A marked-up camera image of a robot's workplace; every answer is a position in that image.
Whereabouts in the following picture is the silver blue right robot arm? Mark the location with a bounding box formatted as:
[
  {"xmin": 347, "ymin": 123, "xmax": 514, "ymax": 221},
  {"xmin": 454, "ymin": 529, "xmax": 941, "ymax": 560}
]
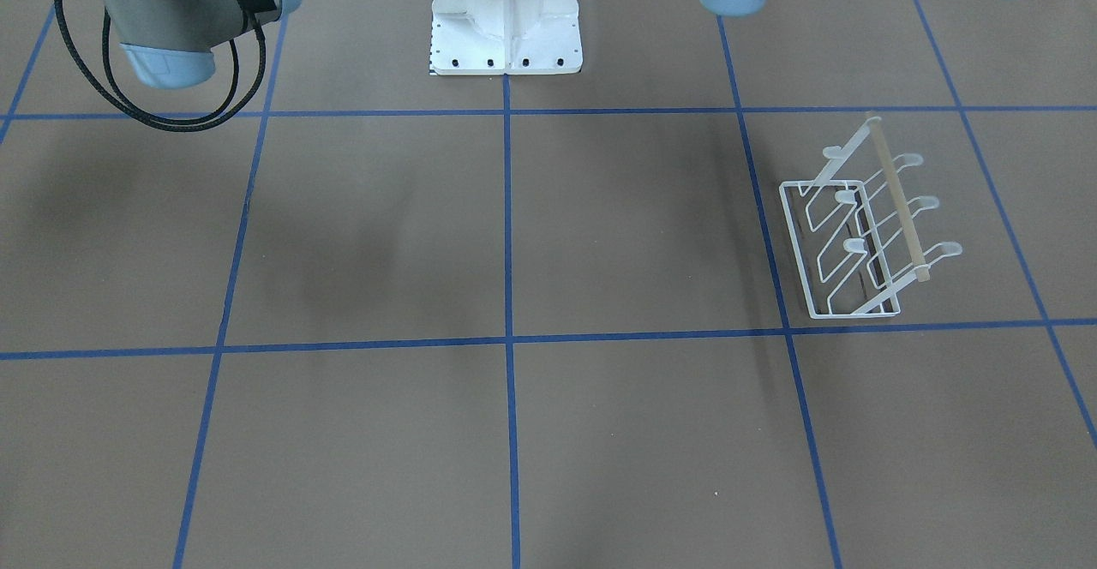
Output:
[{"xmin": 102, "ymin": 0, "xmax": 303, "ymax": 90}]

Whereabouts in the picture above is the white wire cup holder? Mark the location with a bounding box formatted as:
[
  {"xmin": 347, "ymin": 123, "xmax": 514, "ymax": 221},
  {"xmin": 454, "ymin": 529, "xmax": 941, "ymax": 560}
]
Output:
[{"xmin": 778, "ymin": 112, "xmax": 964, "ymax": 320}]

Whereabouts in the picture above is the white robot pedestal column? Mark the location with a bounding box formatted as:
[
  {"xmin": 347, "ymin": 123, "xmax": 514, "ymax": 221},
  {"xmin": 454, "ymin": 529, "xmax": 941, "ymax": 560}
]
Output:
[{"xmin": 429, "ymin": 0, "xmax": 584, "ymax": 76}]

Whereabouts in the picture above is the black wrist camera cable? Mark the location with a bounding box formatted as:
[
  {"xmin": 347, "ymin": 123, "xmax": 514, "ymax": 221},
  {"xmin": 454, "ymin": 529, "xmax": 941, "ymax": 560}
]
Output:
[{"xmin": 53, "ymin": 0, "xmax": 268, "ymax": 133}]

